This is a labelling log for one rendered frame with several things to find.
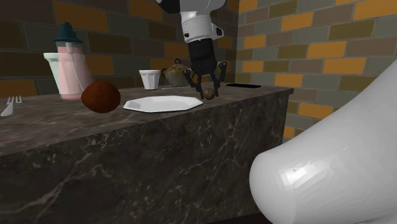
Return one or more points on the white octagonal plate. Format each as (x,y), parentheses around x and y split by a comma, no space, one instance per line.
(162,104)

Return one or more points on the black flat slab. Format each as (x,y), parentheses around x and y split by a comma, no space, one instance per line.
(243,85)

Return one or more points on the small olive round fruit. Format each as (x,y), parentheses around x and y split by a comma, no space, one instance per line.
(209,94)

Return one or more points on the thin white stick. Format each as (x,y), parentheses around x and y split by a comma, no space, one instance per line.
(175,88)

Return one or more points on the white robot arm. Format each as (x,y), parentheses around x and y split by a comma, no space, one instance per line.
(325,161)

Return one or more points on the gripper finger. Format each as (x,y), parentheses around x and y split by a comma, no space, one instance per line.
(218,81)
(197,83)

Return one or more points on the olive lidded pot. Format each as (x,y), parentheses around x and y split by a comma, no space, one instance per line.
(175,76)

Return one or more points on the pale green cup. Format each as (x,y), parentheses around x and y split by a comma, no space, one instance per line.
(51,66)

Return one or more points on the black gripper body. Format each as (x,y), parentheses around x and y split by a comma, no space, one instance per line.
(202,57)

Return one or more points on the white fork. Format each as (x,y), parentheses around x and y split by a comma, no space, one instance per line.
(9,107)

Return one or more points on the pink bottle with teal cap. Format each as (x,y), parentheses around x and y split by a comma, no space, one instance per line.
(73,68)

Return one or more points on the brown round ball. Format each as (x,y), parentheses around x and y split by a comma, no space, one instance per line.
(100,96)

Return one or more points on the white ribbed cup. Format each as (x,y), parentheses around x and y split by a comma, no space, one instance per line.
(150,80)

